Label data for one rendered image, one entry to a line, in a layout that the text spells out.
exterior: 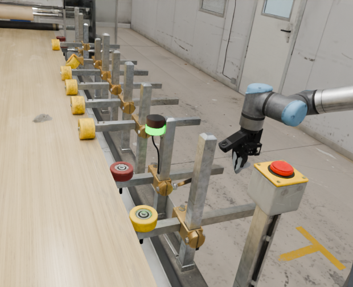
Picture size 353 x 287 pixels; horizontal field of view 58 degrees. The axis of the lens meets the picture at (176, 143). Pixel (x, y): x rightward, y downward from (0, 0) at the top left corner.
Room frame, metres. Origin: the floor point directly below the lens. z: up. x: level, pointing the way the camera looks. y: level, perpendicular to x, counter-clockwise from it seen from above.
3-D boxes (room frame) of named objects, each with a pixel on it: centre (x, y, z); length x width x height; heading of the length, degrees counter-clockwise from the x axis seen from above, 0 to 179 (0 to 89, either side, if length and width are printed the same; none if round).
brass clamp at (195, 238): (0.75, -0.07, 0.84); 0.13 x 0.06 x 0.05; 26
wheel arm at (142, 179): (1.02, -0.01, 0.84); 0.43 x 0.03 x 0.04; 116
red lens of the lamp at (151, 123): (0.93, 0.08, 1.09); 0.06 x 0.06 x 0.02
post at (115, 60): (1.63, 0.36, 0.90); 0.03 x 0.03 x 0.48; 26
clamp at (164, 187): (0.97, 0.05, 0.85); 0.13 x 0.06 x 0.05; 26
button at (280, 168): (0.50, -0.19, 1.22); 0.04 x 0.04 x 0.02
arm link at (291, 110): (1.08, -0.37, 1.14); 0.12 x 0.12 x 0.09; 48
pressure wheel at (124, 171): (0.93, 0.18, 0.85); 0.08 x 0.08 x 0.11
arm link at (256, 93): (1.15, -0.28, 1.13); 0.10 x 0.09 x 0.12; 48
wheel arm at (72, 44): (2.57, 0.80, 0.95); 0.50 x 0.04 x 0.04; 116
